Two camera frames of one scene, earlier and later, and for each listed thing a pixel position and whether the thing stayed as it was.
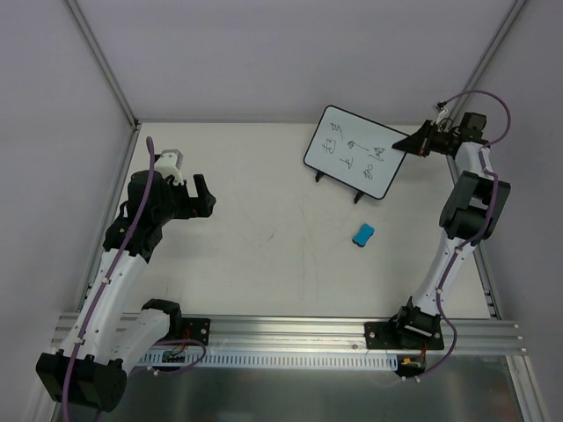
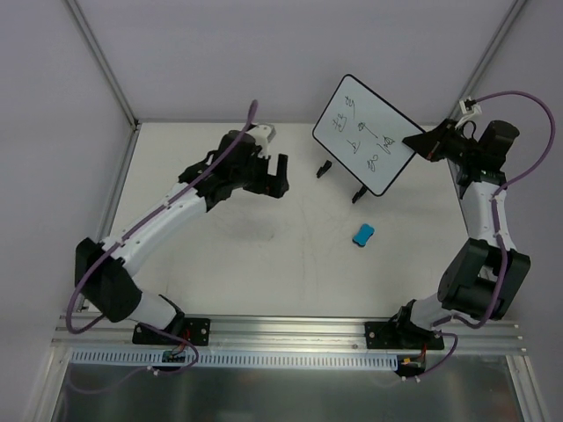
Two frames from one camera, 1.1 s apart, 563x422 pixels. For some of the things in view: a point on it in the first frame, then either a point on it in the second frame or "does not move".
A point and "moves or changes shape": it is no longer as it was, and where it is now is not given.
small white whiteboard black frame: x=356 y=150 moves or changes shape
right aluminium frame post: x=507 y=24 does not move
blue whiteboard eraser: x=365 y=232 does not move
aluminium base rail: x=268 y=332 does not move
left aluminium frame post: x=104 y=61 does not move
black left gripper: x=192 y=202 → x=267 y=177
